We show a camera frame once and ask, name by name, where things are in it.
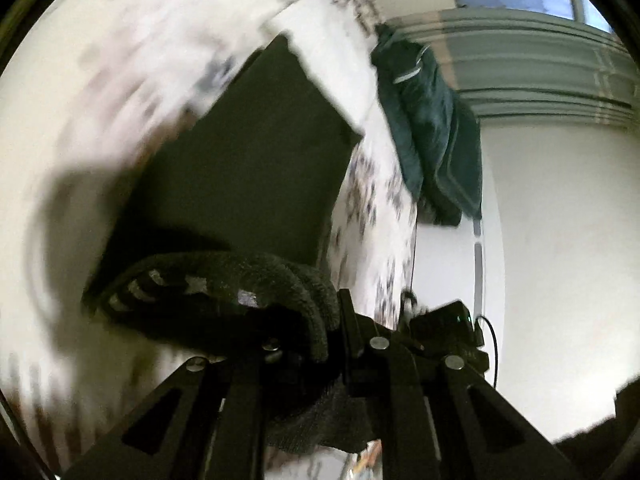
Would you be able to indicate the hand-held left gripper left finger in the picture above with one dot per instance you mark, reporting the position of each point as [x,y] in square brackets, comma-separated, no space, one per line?
[235,400]

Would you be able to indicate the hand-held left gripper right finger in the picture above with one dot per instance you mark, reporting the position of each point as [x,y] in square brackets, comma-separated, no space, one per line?
[400,400]

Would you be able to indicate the black striped sweater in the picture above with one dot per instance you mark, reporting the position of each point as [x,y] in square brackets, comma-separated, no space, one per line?
[240,170]

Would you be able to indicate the white headboard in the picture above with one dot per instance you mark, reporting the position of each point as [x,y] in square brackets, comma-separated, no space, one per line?
[445,270]

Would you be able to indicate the dark green blanket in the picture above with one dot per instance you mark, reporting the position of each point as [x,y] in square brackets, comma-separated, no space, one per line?
[420,125]

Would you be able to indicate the white folded garment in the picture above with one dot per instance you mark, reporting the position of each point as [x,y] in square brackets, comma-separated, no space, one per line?
[325,85]

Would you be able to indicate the wide green striped curtain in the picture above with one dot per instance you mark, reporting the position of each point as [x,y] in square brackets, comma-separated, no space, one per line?
[525,60]

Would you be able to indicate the floral bedspread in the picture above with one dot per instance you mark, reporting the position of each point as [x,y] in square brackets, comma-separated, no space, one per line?
[100,85]

